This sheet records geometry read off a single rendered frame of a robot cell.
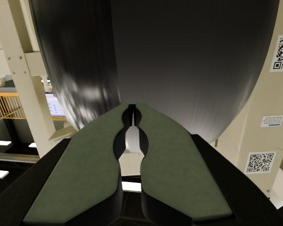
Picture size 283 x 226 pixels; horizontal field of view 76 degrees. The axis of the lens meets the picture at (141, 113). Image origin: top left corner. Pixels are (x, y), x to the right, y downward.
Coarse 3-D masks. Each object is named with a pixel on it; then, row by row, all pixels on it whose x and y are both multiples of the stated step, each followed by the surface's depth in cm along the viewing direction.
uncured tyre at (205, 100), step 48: (48, 0) 17; (96, 0) 17; (144, 0) 17; (192, 0) 17; (240, 0) 17; (48, 48) 20; (96, 48) 18; (144, 48) 18; (192, 48) 19; (240, 48) 19; (96, 96) 21; (144, 96) 21; (192, 96) 22; (240, 96) 23
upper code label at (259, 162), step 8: (256, 152) 49; (264, 152) 49; (272, 152) 49; (248, 160) 50; (256, 160) 50; (264, 160) 50; (272, 160) 50; (248, 168) 51; (256, 168) 51; (264, 168) 51
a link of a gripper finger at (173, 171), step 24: (144, 120) 10; (168, 120) 10; (144, 144) 9; (168, 144) 8; (192, 144) 8; (144, 168) 7; (168, 168) 7; (192, 168) 7; (144, 192) 6; (168, 192) 6; (192, 192) 6; (216, 192) 6; (168, 216) 6; (192, 216) 5; (216, 216) 5
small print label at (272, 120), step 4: (264, 116) 44; (268, 116) 44; (272, 116) 44; (276, 116) 44; (280, 116) 44; (264, 120) 45; (268, 120) 45; (272, 120) 45; (276, 120) 45; (280, 120) 45; (264, 124) 45; (268, 124) 45; (272, 124) 45; (276, 124) 45; (280, 124) 45
